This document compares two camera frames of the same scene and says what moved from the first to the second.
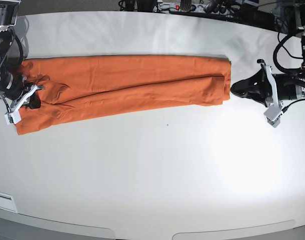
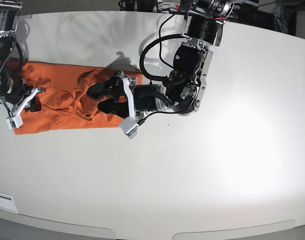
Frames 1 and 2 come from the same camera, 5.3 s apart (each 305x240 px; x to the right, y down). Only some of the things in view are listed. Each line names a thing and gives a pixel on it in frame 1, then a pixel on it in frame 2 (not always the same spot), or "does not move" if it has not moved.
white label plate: x=4 y=201 does not move
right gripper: x=257 y=87 -> x=152 y=97
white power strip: x=174 y=7 does not move
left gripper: x=11 y=85 does not move
